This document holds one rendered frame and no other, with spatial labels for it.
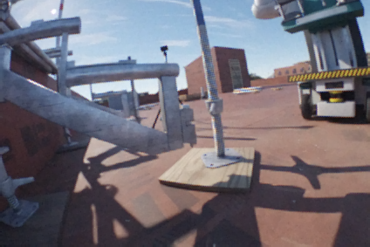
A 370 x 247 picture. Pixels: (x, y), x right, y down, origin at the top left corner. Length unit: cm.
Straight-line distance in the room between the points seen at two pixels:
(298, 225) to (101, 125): 52
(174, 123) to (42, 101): 39
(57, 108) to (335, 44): 158
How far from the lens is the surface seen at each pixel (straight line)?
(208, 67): 58
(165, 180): 55
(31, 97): 49
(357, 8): 121
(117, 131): 44
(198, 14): 65
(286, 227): 38
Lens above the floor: 29
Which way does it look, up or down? 5 degrees down
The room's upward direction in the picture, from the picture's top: 9 degrees counter-clockwise
